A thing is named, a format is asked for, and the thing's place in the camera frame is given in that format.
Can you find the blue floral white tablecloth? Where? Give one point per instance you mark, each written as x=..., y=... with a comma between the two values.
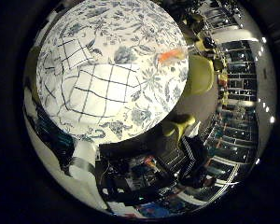
x=146, y=31

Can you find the white cloth black grid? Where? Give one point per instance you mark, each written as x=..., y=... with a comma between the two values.
x=105, y=90

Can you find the yellow-green chair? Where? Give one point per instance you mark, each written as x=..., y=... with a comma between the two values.
x=199, y=76
x=177, y=123

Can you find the dark shelving rack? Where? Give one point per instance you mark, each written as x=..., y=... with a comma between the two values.
x=239, y=77

